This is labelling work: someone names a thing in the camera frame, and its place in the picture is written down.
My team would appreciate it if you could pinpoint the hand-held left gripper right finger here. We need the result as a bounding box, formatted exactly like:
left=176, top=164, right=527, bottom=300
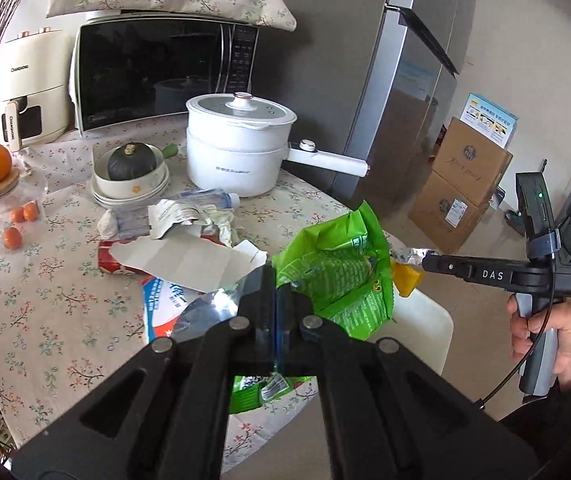
left=276, top=284, right=542, bottom=480

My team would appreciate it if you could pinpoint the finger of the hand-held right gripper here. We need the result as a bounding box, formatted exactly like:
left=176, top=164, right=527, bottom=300
left=423, top=252, right=466, bottom=281

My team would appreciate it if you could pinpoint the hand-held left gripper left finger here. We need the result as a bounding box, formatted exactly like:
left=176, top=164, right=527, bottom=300
left=10, top=264, right=276, bottom=480

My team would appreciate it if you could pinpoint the yellow foil packet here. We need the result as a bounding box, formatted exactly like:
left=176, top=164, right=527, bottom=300
left=389, top=246, right=437, bottom=299

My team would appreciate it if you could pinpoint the clear plastic wrapper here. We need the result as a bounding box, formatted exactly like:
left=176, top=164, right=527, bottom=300
left=170, top=280, right=257, bottom=341

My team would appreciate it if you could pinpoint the green plastic bag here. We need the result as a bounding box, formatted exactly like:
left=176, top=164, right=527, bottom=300
left=228, top=200, right=397, bottom=414

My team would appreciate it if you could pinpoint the blue white plastic bag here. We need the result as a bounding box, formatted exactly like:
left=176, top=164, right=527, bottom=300
left=142, top=275, right=206, bottom=343

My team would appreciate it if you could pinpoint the person's right forearm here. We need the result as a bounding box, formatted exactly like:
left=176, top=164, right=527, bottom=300
left=495, top=382, right=571, bottom=461

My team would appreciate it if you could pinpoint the white chair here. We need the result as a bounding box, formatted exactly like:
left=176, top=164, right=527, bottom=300
left=375, top=285, right=454, bottom=376

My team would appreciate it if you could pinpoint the white paper sheet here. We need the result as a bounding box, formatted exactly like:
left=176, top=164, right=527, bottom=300
left=113, top=237, right=269, bottom=293

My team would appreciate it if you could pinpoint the torn silver white wrapper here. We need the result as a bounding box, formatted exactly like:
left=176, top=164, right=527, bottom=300
left=148, top=199, right=239, bottom=248

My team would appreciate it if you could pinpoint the clear plastic bottle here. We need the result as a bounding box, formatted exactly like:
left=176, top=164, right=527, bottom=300
left=166, top=188, right=240, bottom=211

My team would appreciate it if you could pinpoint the white electric cooking pot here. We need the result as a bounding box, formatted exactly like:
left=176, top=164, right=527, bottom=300
left=186, top=92, right=370, bottom=198

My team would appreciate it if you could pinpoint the blue printed box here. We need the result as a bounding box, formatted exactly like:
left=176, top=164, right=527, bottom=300
left=461, top=92, right=519, bottom=149

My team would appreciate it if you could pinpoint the white tissue pack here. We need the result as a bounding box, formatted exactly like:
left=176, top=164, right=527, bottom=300
left=98, top=207, right=152, bottom=241

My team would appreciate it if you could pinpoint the dark green pumpkin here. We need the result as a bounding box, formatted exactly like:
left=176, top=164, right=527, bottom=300
left=107, top=143, right=158, bottom=181

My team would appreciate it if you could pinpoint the floral tablecloth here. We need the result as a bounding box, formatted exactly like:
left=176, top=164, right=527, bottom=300
left=0, top=125, right=401, bottom=453

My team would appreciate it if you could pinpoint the grey refrigerator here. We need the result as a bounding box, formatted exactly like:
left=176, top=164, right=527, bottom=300
left=263, top=0, right=481, bottom=202

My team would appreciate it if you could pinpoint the black white microwave oven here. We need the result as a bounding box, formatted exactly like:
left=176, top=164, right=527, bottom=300
left=70, top=10, right=261, bottom=136

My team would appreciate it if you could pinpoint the glass jar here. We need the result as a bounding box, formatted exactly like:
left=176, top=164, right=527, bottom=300
left=0, top=170, right=49, bottom=228

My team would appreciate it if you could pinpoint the cream air fryer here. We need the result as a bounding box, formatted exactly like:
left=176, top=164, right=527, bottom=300
left=0, top=27, right=74, bottom=153

